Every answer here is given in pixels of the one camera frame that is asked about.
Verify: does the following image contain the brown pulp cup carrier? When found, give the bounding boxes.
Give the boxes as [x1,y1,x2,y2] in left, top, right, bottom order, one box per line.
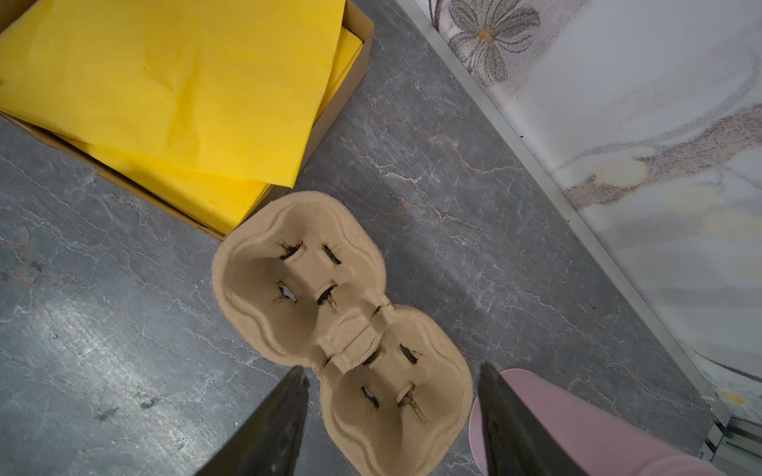
[212,192,473,475]

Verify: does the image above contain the yellow paper napkins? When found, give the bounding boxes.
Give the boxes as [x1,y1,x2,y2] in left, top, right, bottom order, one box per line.
[0,0,364,236]

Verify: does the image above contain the brown cardboard tray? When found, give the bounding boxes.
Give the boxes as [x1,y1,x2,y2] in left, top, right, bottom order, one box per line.
[0,0,376,241]

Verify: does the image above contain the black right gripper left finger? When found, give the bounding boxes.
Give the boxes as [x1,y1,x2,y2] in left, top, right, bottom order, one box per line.
[198,366,310,475]

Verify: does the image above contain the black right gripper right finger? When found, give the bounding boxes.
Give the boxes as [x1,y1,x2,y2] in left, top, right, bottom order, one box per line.
[477,362,587,475]

